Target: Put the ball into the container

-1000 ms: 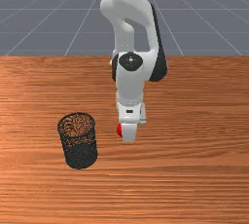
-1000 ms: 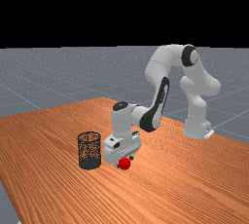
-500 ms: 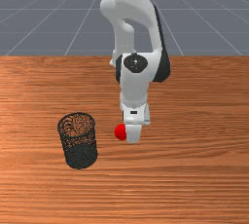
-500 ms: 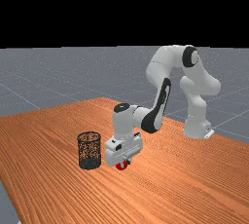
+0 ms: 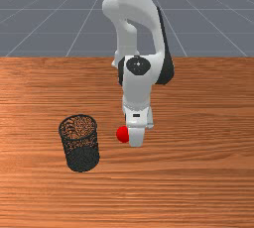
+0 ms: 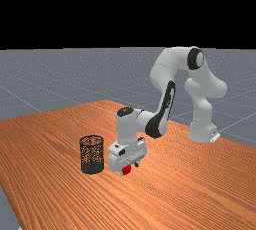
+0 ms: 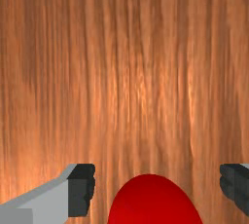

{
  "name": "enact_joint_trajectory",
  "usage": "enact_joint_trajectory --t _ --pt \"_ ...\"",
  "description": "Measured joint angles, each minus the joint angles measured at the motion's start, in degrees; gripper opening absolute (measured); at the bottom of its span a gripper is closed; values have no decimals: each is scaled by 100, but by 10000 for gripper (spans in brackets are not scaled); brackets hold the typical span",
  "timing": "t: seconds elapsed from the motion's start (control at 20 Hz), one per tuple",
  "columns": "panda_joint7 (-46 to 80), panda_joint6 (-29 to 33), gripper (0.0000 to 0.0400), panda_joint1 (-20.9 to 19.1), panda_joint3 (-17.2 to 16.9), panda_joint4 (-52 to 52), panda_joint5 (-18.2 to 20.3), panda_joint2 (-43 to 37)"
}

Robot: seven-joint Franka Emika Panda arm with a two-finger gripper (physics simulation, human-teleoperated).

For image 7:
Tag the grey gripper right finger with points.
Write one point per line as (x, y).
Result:
(236, 185)

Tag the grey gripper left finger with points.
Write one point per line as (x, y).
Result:
(55, 198)

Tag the red ball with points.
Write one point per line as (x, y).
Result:
(155, 202)

